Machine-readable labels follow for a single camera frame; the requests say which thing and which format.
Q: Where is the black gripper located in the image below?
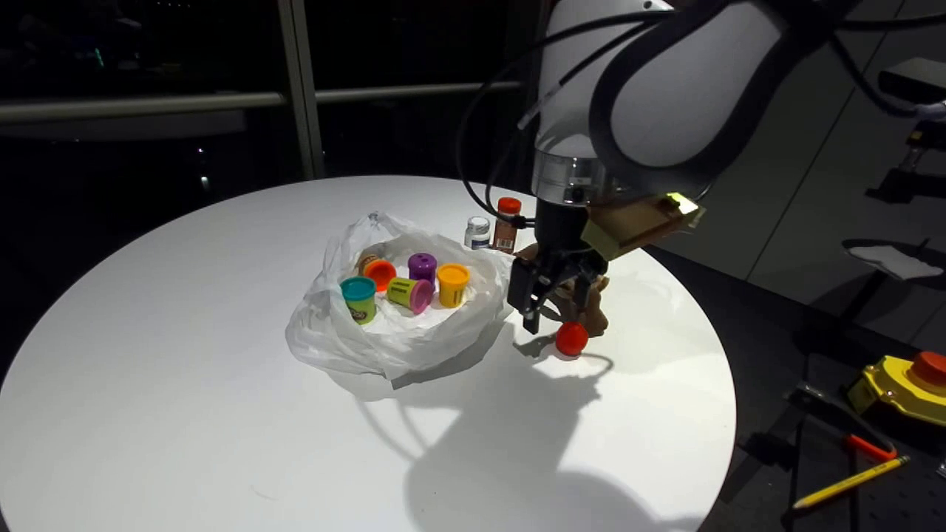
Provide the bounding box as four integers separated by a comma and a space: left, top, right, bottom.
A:
509, 198, 608, 335

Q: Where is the red play-doh tub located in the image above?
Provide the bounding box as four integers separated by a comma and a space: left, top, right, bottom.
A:
552, 319, 595, 360

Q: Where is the purple play-doh tub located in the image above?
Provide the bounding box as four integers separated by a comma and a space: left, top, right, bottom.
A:
406, 250, 441, 285

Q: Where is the green tub pink lid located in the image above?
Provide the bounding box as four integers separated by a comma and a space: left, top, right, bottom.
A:
384, 276, 438, 319

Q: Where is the small yellow tub orange lid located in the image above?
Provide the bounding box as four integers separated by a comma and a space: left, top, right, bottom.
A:
357, 254, 403, 297

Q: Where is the blue toy cup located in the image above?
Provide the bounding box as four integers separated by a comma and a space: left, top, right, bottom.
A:
338, 272, 381, 329

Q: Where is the white plastic bag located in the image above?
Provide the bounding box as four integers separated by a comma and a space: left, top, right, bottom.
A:
282, 210, 521, 384

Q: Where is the brown plush animal toy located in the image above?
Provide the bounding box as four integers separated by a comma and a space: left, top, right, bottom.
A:
534, 270, 613, 340

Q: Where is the spice jar red lid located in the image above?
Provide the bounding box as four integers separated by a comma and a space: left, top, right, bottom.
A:
490, 196, 525, 257

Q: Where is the white paper sheet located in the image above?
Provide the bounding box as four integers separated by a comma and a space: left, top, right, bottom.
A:
842, 239, 946, 285

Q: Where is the yellow pencil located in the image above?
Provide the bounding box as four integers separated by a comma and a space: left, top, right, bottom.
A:
790, 452, 914, 516

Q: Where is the yellow emergency stop box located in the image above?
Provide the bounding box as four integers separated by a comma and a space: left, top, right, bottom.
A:
845, 349, 946, 428

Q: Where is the black equipment stand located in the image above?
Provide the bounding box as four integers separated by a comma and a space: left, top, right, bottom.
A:
862, 55, 946, 208

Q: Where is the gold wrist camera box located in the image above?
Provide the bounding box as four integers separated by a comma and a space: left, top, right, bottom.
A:
580, 190, 706, 267

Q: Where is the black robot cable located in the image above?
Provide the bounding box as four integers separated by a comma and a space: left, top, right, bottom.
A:
453, 6, 678, 223

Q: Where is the grey window post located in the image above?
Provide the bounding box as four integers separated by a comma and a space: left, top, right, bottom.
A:
276, 0, 327, 180

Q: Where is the grey horizontal window rail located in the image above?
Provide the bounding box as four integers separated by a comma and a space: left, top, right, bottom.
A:
0, 80, 525, 128

